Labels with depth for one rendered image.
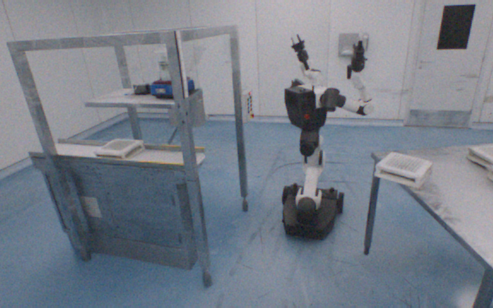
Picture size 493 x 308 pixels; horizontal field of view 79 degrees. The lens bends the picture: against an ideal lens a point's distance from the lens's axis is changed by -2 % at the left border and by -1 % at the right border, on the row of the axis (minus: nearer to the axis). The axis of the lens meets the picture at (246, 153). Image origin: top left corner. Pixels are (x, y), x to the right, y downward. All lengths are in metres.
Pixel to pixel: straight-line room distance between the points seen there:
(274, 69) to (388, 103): 1.97
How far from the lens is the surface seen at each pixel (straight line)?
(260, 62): 5.53
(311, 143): 2.35
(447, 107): 5.78
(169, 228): 2.35
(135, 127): 3.21
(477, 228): 1.69
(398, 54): 5.44
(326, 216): 2.76
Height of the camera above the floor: 1.75
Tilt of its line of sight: 24 degrees down
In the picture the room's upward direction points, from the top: 4 degrees counter-clockwise
